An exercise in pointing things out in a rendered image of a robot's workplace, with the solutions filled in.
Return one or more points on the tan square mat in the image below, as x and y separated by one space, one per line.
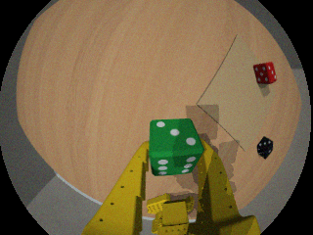
234 99

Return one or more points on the green die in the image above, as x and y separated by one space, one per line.
175 146

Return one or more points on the red die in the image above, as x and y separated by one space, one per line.
265 73

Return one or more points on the black die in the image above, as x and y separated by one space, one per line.
265 147

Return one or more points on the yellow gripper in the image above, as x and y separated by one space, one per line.
121 212

